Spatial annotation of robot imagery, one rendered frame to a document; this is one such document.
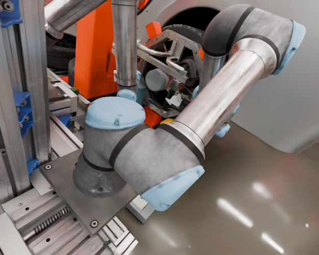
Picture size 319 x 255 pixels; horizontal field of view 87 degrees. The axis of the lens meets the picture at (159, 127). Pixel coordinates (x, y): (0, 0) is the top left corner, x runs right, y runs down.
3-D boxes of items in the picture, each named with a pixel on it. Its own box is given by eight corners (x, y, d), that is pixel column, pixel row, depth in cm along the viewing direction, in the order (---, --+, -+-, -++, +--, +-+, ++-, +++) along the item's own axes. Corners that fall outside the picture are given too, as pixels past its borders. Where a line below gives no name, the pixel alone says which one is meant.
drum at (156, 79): (174, 90, 122) (182, 72, 114) (158, 96, 106) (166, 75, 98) (159, 81, 127) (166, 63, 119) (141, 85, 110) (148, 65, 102)
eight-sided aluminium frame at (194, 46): (185, 127, 127) (225, 55, 97) (181, 130, 122) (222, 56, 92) (133, 91, 144) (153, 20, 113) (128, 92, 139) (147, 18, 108)
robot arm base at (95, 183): (96, 210, 39) (102, 187, 34) (60, 168, 44) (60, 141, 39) (139, 176, 51) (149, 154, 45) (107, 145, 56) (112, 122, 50)
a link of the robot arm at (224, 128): (233, 123, 84) (224, 135, 89) (214, 111, 88) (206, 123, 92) (229, 128, 78) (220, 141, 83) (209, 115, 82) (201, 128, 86)
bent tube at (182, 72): (197, 73, 103) (205, 56, 97) (183, 76, 88) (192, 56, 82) (174, 60, 108) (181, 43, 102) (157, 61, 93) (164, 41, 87)
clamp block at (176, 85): (183, 88, 97) (187, 80, 94) (175, 91, 90) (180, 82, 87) (176, 84, 98) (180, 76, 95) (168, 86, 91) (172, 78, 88)
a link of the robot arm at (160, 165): (119, 171, 40) (242, 37, 53) (167, 219, 35) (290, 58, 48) (97, 161, 29) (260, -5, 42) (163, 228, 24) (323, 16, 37)
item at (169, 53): (171, 58, 109) (177, 42, 103) (154, 59, 94) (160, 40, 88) (151, 47, 114) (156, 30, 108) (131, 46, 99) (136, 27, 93)
